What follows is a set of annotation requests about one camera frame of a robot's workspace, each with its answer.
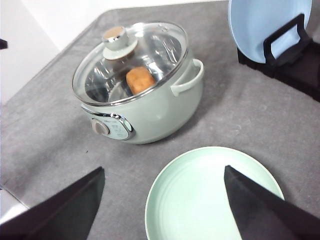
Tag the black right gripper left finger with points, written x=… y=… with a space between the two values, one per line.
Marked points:
x=66 y=215

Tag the glass steamer lid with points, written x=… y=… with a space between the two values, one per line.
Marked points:
x=129 y=62

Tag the green electric steamer pot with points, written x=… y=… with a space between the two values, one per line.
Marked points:
x=135 y=119

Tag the brown potato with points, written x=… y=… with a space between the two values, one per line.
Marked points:
x=139 y=79

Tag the green plate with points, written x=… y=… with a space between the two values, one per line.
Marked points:
x=189 y=198

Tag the grey table mat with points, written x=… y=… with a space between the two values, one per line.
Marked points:
x=47 y=142

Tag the blue plate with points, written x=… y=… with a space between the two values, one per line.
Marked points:
x=254 y=21

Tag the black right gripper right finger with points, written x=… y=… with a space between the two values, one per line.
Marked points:
x=264 y=215

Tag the black plate rack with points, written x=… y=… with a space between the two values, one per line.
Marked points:
x=298 y=65

